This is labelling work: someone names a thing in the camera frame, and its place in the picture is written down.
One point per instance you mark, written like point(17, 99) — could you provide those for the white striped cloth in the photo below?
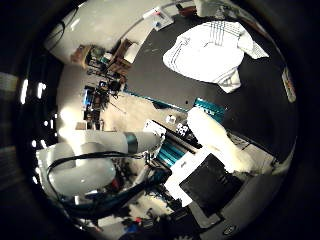
point(206, 53)

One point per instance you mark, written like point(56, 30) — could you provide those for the white cardboard box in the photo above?
point(159, 17)

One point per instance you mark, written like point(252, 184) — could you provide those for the cluttered wooden shelf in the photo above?
point(103, 76)

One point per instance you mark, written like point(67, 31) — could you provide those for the teal table frame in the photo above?
point(210, 106)

